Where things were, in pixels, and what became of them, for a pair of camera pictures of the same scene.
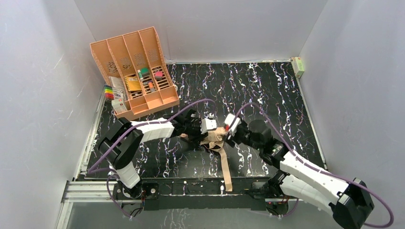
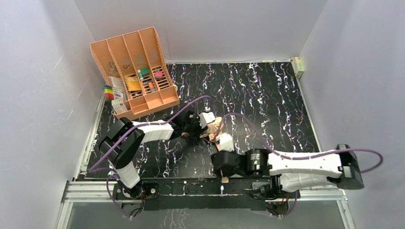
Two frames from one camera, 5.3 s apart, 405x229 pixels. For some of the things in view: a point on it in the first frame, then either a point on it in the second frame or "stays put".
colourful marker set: x=109 y=93 stays put
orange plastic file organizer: x=138 y=57 stays put
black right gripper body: x=234 y=137 → x=223 y=162
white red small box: x=119 y=104 stays put
